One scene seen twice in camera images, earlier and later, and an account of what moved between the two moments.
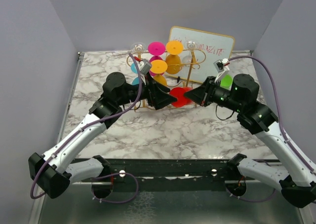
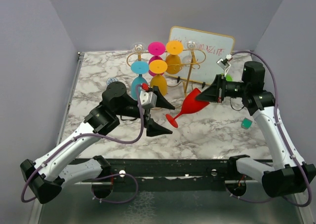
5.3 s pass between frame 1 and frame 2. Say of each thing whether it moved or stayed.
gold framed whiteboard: stayed
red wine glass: moved
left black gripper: moved
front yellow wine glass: stayed
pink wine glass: stayed
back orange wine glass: stayed
